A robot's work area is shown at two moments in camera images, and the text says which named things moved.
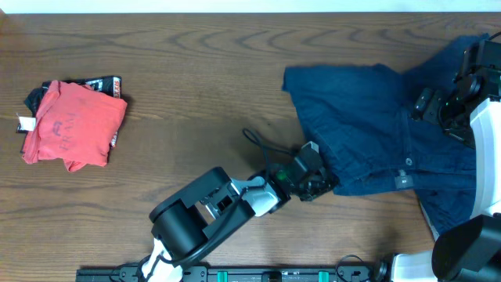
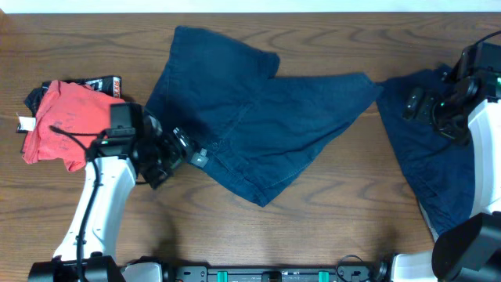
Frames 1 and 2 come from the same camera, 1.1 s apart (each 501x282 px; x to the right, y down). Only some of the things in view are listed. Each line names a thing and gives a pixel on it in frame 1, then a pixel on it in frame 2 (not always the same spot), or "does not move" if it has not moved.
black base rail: [237, 273] does not move
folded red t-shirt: [76, 124] does not move
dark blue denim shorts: [362, 117] to [251, 129]
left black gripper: [317, 182] to [182, 142]
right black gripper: [429, 105] does not move
